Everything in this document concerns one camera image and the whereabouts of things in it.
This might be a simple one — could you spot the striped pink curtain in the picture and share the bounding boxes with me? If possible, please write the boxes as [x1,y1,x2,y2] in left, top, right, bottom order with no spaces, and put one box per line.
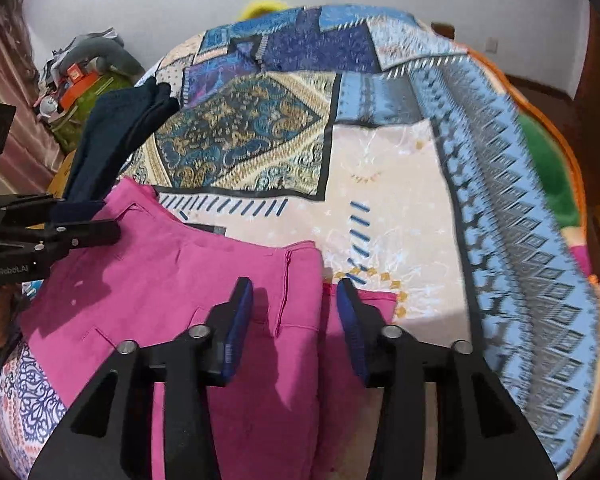
[0,0,67,196]

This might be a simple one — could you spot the pink pants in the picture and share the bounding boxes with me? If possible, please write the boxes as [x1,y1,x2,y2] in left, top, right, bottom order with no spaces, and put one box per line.
[19,177,399,480]

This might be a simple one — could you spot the patchwork printed blanket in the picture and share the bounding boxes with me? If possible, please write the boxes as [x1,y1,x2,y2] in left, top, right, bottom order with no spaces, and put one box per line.
[0,4,600,480]

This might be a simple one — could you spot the yellow foam ring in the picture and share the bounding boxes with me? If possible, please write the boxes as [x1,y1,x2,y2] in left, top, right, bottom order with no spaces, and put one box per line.
[242,0,287,20]

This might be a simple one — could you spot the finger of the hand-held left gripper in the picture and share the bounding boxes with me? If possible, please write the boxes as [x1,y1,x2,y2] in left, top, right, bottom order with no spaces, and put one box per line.
[0,217,122,267]
[0,192,68,229]

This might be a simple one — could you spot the orange box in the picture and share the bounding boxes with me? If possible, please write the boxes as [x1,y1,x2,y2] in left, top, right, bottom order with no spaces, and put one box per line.
[59,62,102,107]

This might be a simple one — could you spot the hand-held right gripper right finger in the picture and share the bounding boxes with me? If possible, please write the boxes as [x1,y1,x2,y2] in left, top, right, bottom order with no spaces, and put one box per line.
[336,277,557,480]

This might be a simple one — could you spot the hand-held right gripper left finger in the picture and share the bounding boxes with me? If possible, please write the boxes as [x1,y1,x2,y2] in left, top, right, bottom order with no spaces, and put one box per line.
[27,276,255,480]

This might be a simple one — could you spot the bamboo lap desk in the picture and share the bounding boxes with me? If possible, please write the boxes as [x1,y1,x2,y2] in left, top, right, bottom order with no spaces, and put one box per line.
[50,154,81,198]

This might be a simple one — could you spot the orange green blanket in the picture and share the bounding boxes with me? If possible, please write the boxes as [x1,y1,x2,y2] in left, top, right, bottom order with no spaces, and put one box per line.
[466,45,600,306]

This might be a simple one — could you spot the pile of clothes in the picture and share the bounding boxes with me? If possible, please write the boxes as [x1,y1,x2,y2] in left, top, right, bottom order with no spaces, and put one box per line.
[32,30,126,118]

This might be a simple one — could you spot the floral patterned cloth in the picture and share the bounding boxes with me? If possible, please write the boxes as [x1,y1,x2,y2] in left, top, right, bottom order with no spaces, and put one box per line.
[0,339,72,480]

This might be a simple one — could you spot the dark navy pants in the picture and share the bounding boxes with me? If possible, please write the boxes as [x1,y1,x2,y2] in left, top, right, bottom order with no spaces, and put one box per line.
[62,81,181,222]

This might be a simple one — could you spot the grey plush pillow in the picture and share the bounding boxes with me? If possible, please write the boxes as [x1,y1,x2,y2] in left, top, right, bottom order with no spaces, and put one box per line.
[55,34,147,82]

